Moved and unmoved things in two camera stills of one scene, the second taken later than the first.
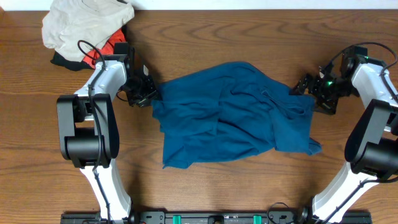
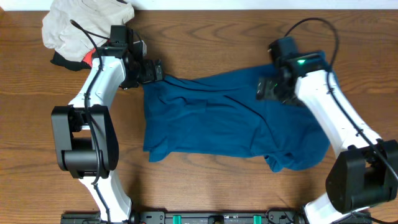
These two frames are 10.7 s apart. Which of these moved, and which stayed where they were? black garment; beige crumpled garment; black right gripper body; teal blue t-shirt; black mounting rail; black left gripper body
Moved: black left gripper body; black right gripper body; teal blue t-shirt
Stayed: black mounting rail; beige crumpled garment; black garment
